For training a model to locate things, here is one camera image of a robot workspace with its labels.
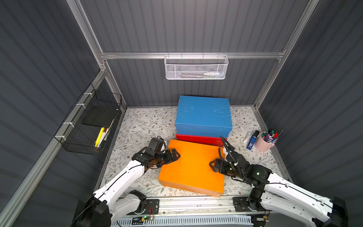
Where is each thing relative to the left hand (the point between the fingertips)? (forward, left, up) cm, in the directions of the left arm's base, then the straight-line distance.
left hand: (176, 160), depth 79 cm
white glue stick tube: (+20, -49, -9) cm, 54 cm away
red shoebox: (+12, -20, +2) cm, 23 cm away
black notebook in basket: (+18, +40, +19) cm, 48 cm away
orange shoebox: (-6, -8, +2) cm, 11 cm away
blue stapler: (+18, -52, -8) cm, 56 cm away
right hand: (-4, -21, +1) cm, 21 cm away
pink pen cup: (+13, -56, 0) cm, 57 cm away
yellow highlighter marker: (+3, +39, +15) cm, 42 cm away
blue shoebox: (+23, -16, +11) cm, 30 cm away
